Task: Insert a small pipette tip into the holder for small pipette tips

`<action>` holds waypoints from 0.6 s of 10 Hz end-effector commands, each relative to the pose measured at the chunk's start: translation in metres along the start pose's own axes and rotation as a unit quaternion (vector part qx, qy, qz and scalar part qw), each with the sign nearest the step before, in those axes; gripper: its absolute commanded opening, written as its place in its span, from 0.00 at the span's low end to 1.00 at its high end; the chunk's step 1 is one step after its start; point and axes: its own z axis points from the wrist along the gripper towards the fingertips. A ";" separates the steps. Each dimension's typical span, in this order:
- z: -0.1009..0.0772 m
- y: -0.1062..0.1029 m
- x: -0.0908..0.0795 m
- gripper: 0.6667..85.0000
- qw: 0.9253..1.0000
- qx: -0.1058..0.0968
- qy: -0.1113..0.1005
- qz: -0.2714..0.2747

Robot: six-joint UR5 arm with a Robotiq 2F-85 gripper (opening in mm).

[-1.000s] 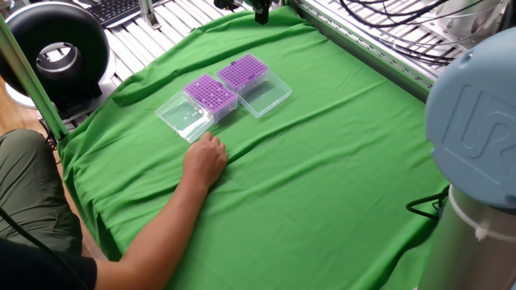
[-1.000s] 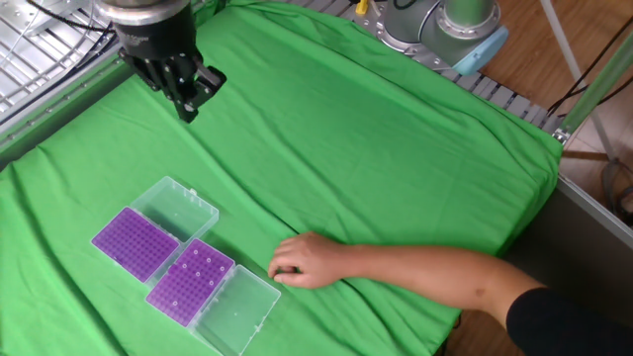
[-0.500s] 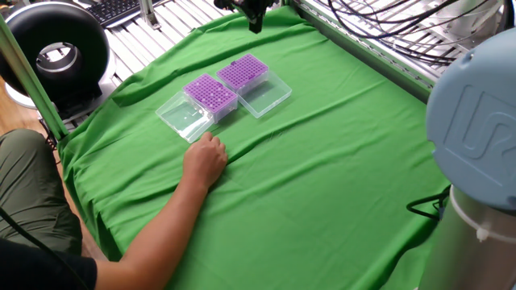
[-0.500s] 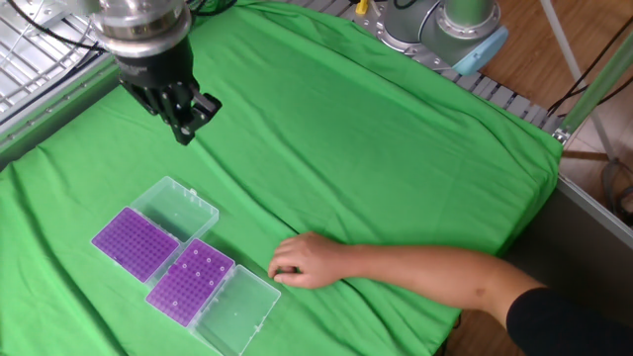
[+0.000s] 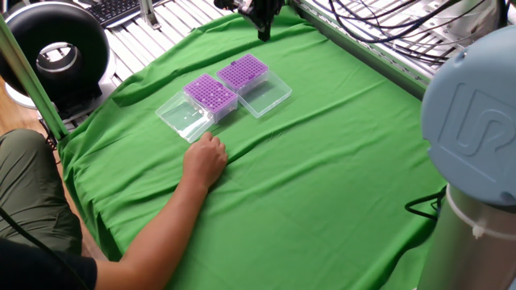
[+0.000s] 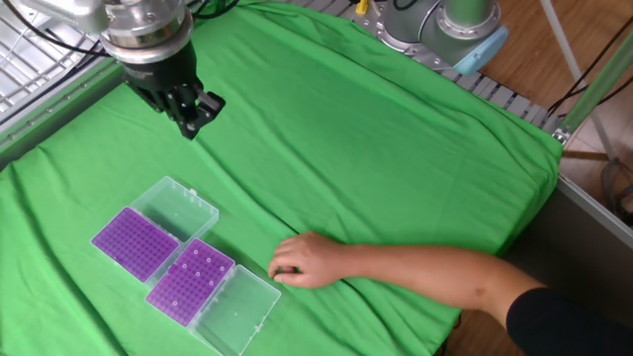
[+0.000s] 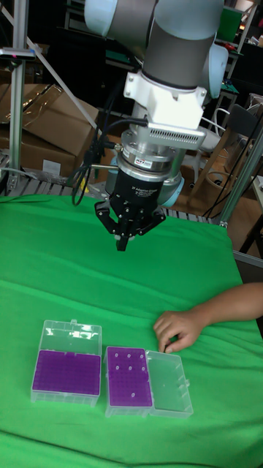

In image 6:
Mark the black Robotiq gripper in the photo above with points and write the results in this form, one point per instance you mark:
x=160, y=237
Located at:
x=158, y=74

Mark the purple rack pipette tip box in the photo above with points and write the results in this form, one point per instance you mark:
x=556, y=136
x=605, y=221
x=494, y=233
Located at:
x=185, y=289
x=136, y=242

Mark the person's right forearm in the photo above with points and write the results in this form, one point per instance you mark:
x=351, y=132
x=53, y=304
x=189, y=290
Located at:
x=435, y=277

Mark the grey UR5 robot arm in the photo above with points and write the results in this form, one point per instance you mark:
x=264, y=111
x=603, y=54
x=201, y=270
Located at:
x=465, y=29

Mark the person's right hand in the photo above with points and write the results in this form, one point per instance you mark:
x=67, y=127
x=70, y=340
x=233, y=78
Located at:
x=311, y=259

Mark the green table cloth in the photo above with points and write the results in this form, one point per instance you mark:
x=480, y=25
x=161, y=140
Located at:
x=346, y=148

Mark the yellow plastic item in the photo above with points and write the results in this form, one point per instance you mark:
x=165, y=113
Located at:
x=362, y=7

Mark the white thin rod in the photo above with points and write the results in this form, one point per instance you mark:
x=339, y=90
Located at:
x=572, y=64

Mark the black shirt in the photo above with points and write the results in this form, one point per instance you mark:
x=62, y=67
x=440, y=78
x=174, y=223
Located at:
x=569, y=326

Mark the aluminium frame beam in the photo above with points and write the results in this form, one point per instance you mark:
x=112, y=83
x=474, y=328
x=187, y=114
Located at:
x=598, y=89

